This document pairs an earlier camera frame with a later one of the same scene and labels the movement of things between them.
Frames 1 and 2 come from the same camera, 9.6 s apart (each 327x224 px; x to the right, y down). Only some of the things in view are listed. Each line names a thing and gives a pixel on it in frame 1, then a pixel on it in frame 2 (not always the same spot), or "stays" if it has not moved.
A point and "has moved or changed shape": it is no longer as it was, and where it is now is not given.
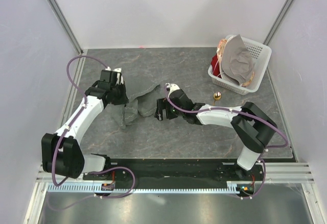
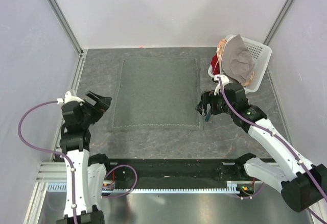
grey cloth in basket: x=236 y=60 stays
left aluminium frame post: x=58 y=10 stays
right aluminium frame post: x=283 y=10 stays
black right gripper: x=162 y=103 → x=209 y=97
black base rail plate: x=179 y=169 stays
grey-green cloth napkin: x=144 y=103 has moved or changed shape
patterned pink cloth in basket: x=221 y=46 stays
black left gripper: x=124 y=99 → x=100 y=106
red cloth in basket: x=215 y=67 stays
